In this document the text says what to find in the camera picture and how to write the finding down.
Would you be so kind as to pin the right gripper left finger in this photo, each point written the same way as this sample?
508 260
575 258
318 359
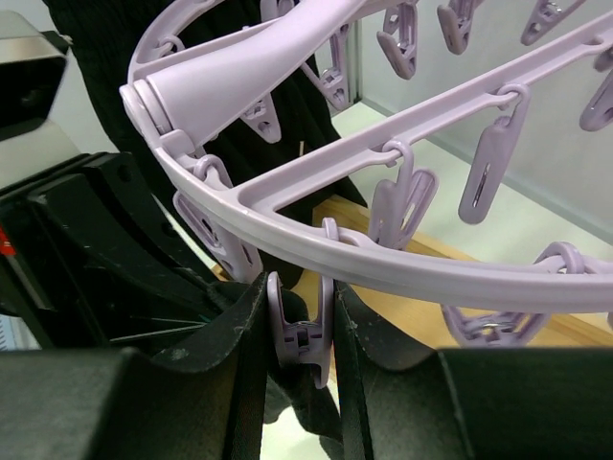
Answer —
202 398

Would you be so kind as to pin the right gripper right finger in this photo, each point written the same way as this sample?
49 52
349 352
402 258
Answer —
400 399

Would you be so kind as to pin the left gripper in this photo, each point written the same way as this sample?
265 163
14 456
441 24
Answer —
94 262

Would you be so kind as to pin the black hanging clothes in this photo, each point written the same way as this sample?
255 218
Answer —
294 119

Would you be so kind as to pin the wooden hanger rack frame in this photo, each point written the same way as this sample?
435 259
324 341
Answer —
424 320

